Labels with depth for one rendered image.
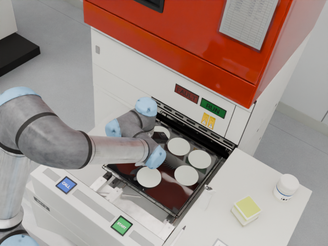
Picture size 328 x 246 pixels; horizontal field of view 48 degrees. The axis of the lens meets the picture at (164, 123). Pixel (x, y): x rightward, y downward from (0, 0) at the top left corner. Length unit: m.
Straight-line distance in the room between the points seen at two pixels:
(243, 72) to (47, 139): 0.72
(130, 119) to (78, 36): 2.60
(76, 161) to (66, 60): 2.63
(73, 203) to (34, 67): 2.21
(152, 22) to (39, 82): 1.99
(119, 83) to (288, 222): 0.97
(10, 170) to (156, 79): 0.82
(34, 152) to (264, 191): 0.93
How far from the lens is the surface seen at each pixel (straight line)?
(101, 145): 0.94
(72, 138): 0.86
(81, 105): 3.03
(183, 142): 1.63
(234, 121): 1.51
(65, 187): 1.40
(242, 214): 1.33
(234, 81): 1.33
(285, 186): 1.42
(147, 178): 1.49
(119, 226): 1.31
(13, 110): 0.91
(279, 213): 1.46
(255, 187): 1.49
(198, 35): 1.31
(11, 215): 1.15
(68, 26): 3.91
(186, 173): 1.53
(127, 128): 1.19
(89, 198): 1.37
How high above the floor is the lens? 2.14
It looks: 47 degrees down
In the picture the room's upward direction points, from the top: 9 degrees clockwise
